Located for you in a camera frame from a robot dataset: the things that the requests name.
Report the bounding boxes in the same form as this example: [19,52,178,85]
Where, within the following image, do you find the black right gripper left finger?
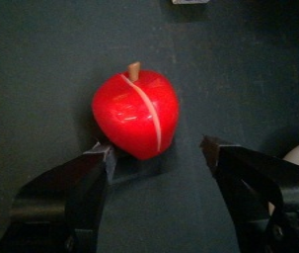
[0,141,118,253]

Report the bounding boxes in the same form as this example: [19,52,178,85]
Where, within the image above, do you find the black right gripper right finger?
[199,134,299,253]

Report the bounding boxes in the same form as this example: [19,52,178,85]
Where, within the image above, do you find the red toy apple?
[90,61,180,161]

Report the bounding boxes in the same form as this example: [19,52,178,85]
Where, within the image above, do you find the small grey white object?
[171,0,211,5]

